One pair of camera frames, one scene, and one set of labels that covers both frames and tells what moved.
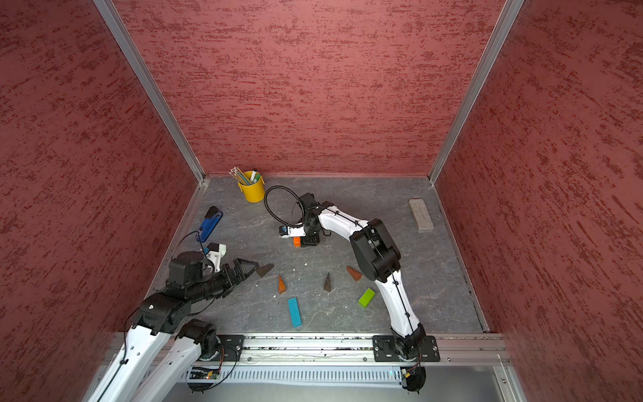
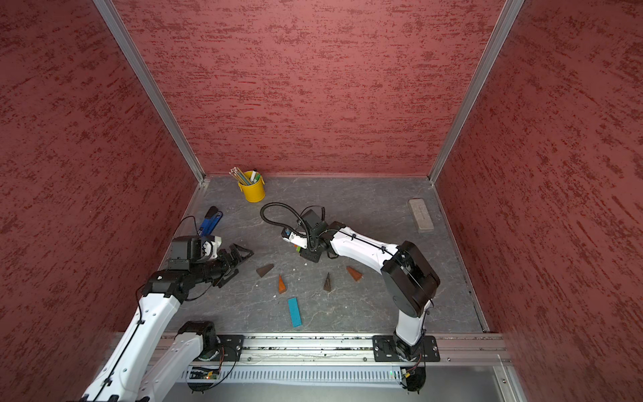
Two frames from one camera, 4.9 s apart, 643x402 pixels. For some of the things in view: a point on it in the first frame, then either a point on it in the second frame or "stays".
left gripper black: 230,283 -> 227,265
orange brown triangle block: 282,289 stays
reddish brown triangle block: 357,276 stays
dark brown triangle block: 264,270 stays
